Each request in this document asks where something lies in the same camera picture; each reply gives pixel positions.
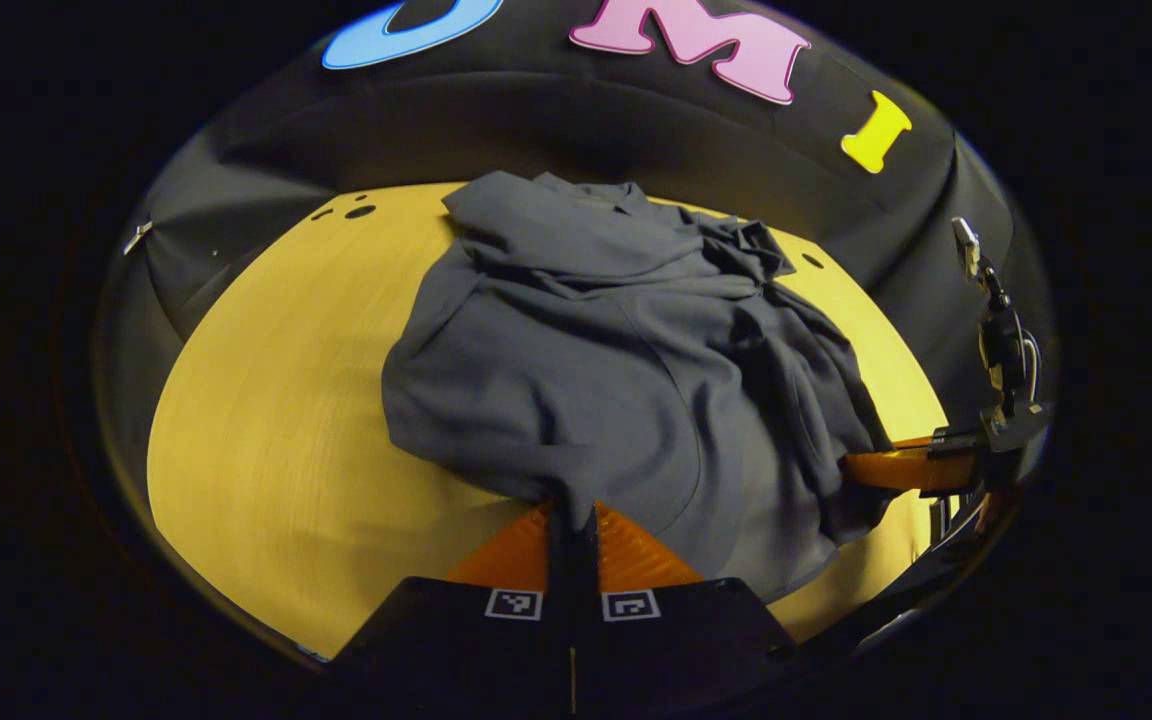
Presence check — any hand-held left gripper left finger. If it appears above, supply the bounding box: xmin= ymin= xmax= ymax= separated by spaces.
xmin=331 ymin=500 xmax=577 ymax=720

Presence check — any grey collared shirt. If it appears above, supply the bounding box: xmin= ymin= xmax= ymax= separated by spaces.
xmin=381 ymin=170 xmax=897 ymax=606

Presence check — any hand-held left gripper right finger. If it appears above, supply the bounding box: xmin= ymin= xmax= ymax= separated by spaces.
xmin=576 ymin=500 xmax=802 ymax=720

